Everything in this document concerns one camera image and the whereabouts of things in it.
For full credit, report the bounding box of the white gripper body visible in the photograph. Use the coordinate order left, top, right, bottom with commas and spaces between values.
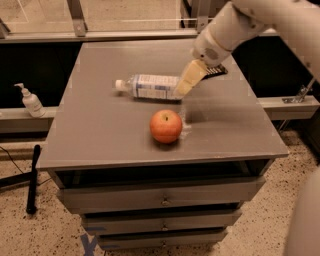
192, 28, 231, 67

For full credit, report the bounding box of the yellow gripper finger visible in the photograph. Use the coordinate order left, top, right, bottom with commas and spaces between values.
173, 59, 207, 97

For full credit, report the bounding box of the clear plastic water bottle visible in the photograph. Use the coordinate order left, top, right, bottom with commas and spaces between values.
113, 74, 182, 101

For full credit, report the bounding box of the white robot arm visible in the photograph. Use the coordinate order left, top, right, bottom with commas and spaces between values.
174, 0, 320, 256

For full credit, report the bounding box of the white pump dispenser bottle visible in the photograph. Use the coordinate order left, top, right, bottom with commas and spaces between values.
15, 83, 45, 118

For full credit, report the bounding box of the red apple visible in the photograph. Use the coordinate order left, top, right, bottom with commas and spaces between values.
149, 110, 182, 144

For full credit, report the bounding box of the grey drawer cabinet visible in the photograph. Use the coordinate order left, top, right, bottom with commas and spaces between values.
37, 39, 287, 250

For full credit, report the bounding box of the bottom grey drawer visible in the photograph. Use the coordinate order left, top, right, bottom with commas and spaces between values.
98, 228, 227, 250

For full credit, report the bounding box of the grey drawer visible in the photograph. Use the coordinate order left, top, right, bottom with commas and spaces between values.
82, 209, 242, 235
98, 228, 227, 250
57, 176, 265, 214

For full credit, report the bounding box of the top grey drawer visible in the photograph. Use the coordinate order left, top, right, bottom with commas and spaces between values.
57, 176, 265, 214

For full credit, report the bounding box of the middle grey drawer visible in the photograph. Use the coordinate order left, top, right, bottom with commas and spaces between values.
82, 209, 242, 235

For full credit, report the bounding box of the black stand leg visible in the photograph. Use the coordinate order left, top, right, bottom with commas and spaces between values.
26, 145, 41, 215

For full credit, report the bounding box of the metal bracket clamp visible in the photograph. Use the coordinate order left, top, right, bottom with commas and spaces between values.
282, 78, 316, 104

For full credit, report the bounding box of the metal railing frame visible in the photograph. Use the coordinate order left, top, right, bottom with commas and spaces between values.
0, 0, 281, 44

